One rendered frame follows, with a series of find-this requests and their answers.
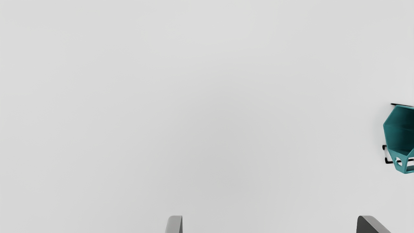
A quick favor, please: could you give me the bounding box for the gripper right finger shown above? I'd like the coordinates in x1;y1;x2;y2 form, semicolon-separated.
356;215;392;233

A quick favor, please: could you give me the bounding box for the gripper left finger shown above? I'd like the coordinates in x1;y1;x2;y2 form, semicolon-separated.
165;215;183;233

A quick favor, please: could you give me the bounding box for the teal faceted mug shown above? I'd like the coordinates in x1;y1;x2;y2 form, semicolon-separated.
383;105;414;174

